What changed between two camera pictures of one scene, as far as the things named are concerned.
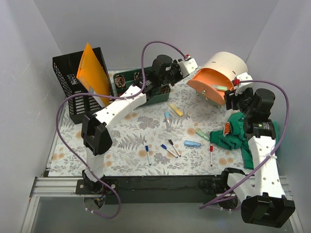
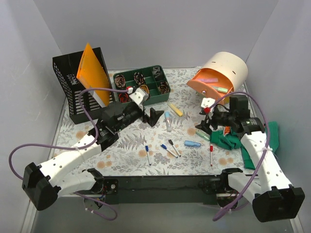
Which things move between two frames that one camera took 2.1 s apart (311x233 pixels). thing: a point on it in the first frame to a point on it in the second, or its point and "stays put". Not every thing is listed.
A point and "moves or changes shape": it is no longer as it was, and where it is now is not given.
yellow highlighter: x=176 y=110 stays put
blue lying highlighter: x=194 y=144 stays put
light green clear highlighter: x=202 y=134 stays put
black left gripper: x=175 y=70 to x=145 y=116
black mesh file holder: x=67 y=66 stays put
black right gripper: x=232 y=98 to x=209 y=120
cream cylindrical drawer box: x=215 y=76 stays put
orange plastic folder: x=91 y=74 stays put
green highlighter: x=219 y=87 moves or changes shape
